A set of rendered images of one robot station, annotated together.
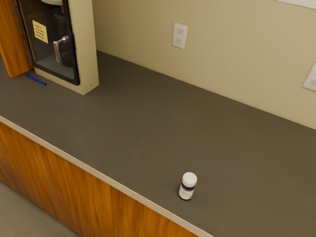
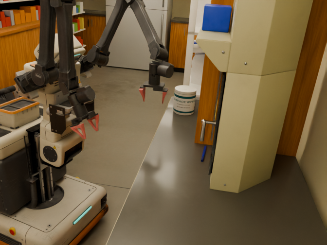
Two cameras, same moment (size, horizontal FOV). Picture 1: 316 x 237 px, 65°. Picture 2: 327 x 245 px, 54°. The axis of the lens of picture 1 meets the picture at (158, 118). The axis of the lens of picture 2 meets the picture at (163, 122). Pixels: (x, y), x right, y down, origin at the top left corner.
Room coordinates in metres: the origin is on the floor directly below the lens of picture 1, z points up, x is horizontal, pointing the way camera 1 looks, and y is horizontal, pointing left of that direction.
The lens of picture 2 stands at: (0.42, -0.58, 1.68)
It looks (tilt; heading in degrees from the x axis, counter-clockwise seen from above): 24 degrees down; 72
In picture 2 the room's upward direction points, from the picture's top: 4 degrees clockwise
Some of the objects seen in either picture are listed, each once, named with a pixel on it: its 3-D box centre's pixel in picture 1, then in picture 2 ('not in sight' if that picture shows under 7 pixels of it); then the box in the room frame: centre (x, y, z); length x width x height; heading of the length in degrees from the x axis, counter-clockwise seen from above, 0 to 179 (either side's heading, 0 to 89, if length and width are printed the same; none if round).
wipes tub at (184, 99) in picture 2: not in sight; (184, 99); (1.08, 1.13, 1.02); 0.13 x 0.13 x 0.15
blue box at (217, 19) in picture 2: not in sight; (216, 17); (0.97, 0.60, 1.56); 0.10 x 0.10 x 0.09; 64
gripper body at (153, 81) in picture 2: not in sight; (154, 80); (0.82, 0.91, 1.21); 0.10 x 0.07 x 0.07; 155
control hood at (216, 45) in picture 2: not in sight; (212, 46); (0.94, 0.53, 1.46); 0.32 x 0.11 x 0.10; 64
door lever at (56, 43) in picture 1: (60, 50); (207, 130); (0.91, 0.42, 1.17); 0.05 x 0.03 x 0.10; 154
